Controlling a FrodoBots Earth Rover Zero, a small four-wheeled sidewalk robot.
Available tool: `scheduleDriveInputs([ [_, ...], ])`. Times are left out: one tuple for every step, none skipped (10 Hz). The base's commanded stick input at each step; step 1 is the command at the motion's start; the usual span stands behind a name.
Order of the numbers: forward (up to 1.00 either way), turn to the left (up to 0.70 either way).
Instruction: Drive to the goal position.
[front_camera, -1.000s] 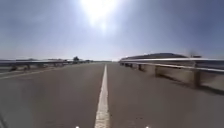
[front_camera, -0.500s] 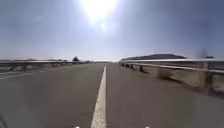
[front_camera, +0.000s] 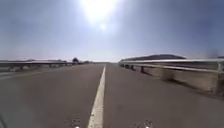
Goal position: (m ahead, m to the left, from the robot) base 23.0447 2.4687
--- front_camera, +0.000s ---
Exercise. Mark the tree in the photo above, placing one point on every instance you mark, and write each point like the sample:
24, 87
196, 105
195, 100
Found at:
75, 60

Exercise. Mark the metal guardrail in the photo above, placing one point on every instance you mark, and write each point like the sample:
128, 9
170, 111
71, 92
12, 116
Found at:
180, 63
33, 63

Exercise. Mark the white painted side line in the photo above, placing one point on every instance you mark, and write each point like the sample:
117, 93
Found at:
26, 73

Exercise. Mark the white painted edge line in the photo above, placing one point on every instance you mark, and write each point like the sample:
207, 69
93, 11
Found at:
97, 103

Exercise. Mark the grey asphalt road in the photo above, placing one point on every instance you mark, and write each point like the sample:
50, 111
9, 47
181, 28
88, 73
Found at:
60, 96

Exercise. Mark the dark hill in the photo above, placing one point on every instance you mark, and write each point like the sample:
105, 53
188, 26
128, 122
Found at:
156, 57

